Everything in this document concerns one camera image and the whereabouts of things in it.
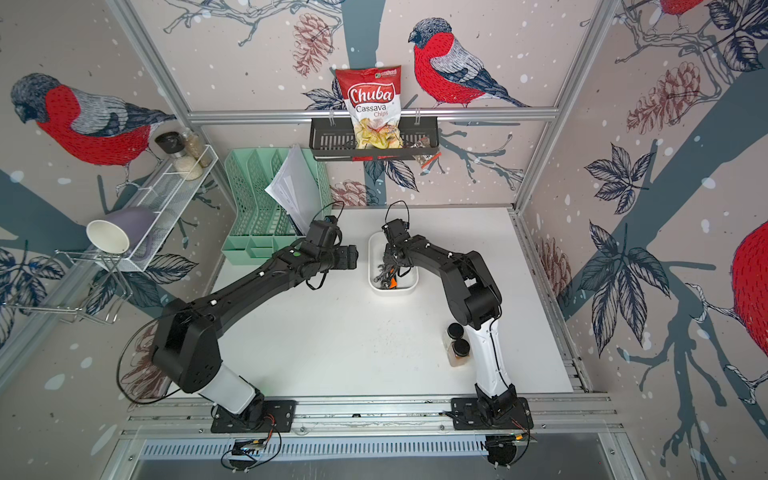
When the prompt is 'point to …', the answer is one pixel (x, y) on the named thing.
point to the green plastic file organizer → (259, 226)
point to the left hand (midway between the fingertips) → (352, 247)
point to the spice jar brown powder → (458, 352)
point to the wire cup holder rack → (112, 290)
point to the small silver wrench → (381, 267)
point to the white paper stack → (296, 188)
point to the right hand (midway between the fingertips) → (392, 254)
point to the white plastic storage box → (375, 257)
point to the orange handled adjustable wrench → (393, 284)
